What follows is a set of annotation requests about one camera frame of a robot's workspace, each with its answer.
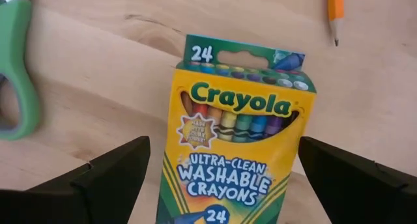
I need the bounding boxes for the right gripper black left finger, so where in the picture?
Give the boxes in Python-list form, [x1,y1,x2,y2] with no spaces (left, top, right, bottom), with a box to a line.
[0,135,151,224]

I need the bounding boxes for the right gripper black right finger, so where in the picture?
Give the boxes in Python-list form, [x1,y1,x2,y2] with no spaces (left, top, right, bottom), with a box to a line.
[298,135,417,224]

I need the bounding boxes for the Crayola crayon box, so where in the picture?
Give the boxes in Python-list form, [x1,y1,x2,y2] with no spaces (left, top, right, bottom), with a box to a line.
[155,34,317,224]

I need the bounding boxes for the green handled scissors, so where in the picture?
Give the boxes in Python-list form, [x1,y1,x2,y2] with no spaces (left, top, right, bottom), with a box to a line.
[0,0,42,142]

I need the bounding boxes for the orange pencil with pink eraser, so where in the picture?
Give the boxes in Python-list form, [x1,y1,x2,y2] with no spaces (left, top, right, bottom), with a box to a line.
[326,0,345,48]

